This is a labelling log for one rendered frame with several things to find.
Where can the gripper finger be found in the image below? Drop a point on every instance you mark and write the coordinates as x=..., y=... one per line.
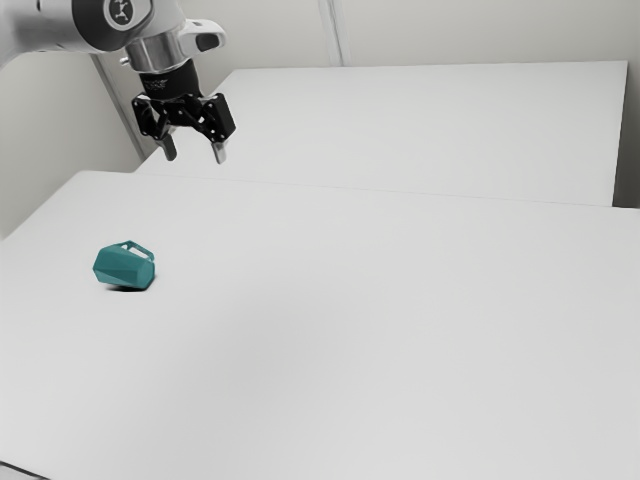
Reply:
x=150, y=122
x=212, y=120

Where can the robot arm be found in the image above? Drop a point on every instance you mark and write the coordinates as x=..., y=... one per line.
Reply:
x=95, y=25

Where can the teal faceted mug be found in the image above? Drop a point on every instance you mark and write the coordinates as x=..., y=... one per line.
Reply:
x=125, y=267

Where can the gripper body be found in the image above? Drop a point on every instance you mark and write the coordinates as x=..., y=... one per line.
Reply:
x=170, y=82

